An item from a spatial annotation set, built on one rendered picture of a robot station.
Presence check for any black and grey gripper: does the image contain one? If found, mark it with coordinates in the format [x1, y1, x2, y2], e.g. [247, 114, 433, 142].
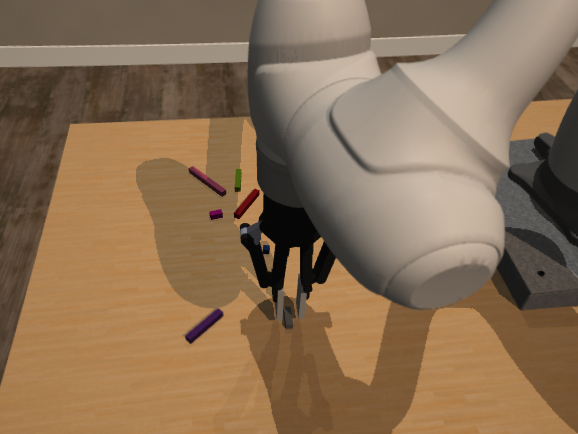
[240, 193, 336, 321]

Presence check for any small magenta block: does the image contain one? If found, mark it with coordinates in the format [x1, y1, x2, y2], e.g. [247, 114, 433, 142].
[209, 209, 223, 220]

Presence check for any pink rod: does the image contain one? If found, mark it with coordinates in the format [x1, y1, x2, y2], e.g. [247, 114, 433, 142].
[189, 166, 226, 196]

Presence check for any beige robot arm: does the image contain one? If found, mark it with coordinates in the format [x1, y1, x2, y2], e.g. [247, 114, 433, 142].
[248, 0, 578, 310]

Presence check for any purple rod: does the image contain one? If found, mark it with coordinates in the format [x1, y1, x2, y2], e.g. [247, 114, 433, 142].
[185, 308, 223, 344]

